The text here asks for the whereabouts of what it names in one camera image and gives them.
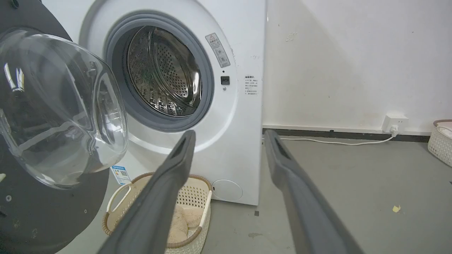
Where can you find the white lattice laundry basket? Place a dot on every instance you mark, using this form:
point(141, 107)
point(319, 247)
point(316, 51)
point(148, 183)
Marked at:
point(441, 143)

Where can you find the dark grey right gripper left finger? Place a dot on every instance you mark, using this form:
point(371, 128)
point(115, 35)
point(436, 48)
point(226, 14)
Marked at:
point(155, 204)

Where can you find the yellow paper scrap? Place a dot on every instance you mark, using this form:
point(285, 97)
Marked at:
point(396, 209)

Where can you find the white wall power socket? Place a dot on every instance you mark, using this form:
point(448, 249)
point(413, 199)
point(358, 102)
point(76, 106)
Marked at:
point(394, 123)

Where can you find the beige cloth in basket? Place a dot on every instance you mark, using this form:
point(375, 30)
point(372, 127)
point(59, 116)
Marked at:
point(182, 220)

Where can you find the white front-load washing machine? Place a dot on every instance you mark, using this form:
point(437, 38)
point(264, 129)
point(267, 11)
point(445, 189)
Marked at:
point(233, 116)

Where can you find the black washing machine door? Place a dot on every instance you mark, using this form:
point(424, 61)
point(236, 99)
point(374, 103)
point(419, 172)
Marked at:
point(46, 116)

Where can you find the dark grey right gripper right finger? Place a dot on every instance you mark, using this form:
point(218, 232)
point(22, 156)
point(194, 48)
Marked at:
point(307, 211)

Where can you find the white woven laundry basket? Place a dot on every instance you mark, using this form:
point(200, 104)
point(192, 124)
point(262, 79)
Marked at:
point(192, 197)

